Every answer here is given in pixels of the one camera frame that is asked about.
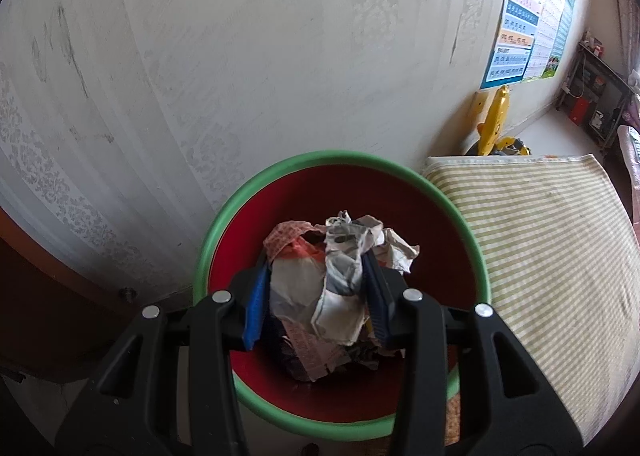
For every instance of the green chart poster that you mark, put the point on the green chart poster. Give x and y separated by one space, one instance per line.
564 31

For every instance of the red bin with green rim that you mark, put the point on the red bin with green rim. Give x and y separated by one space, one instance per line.
440 261

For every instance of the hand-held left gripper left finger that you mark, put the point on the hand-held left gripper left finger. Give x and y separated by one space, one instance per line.
255 306

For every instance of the yellow toy vehicle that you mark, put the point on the yellow toy vehicle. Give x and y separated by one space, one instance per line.
510 144

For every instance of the pink and white wrapper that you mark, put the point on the pink and white wrapper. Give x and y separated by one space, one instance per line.
312 353

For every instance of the white chart poster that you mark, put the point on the white chart poster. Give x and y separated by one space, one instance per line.
547 26

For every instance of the translucent white plastic wrapper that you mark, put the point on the translucent white plastic wrapper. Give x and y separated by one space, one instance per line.
295 291

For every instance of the dark shelf table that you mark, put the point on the dark shelf table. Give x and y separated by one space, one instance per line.
607 86

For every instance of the small white bag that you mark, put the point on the small white bag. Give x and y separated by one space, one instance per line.
596 120

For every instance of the strawberry print wrapper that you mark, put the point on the strawberry print wrapper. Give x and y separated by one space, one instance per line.
285 236

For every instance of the red container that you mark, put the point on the red container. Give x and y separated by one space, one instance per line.
580 111

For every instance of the yellow duck toy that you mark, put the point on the yellow duck toy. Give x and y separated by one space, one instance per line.
495 116

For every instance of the blue letter chart poster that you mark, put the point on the blue letter chart poster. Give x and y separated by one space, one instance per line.
510 36

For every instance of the sheer curtain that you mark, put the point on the sheer curtain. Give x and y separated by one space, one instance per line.
627 16

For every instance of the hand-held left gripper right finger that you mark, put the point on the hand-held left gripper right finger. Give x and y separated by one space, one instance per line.
377 311

